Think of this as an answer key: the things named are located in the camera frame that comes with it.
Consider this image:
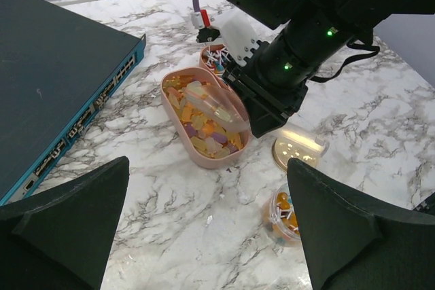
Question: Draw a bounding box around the clear plastic jar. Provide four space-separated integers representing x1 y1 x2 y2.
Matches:
262 183 300 247

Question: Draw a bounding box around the clear plastic scoop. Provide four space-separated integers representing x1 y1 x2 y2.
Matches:
185 83 330 160

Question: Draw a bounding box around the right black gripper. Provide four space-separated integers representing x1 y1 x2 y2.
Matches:
224 9 354 138

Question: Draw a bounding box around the pink tray of popsicle candies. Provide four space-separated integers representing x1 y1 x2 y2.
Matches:
160 67 250 169

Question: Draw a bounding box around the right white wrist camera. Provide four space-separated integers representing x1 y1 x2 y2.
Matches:
191 10 260 67

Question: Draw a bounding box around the dark blue network switch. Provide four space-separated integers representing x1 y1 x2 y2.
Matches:
1 0 146 204

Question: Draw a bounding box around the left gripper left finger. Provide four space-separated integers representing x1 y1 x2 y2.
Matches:
1 156 130 289

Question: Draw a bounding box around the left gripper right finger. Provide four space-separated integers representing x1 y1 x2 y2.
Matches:
287 159 434 289

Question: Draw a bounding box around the gold jar lid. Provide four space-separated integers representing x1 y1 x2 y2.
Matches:
272 137 319 172

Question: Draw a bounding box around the pink tray of lollipops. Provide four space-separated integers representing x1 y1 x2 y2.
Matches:
198 44 232 91

